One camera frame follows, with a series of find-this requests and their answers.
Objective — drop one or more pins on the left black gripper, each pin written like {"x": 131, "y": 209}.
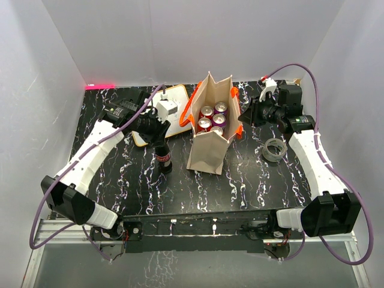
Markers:
{"x": 157, "y": 139}

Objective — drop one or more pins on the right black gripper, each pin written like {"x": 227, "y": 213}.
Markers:
{"x": 251, "y": 115}

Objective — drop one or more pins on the dark cola glass bottle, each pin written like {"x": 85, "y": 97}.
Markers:
{"x": 162, "y": 153}

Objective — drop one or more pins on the purple can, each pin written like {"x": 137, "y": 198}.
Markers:
{"x": 220, "y": 108}
{"x": 218, "y": 130}
{"x": 219, "y": 120}

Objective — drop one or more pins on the beige canvas bag orange handles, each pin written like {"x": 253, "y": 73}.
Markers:
{"x": 209, "y": 149}

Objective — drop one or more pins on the red can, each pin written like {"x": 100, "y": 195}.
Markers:
{"x": 204, "y": 125}
{"x": 206, "y": 112}

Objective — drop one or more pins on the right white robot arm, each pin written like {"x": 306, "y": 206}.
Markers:
{"x": 333, "y": 208}

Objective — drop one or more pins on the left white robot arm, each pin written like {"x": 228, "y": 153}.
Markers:
{"x": 65, "y": 193}

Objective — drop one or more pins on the grey tape roll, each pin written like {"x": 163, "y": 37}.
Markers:
{"x": 274, "y": 150}

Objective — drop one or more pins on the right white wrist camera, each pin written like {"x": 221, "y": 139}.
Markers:
{"x": 270, "y": 86}

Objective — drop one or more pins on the small whiteboard wooden frame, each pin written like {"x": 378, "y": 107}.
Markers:
{"x": 178, "y": 92}

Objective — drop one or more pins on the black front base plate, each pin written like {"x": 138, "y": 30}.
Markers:
{"x": 248, "y": 231}

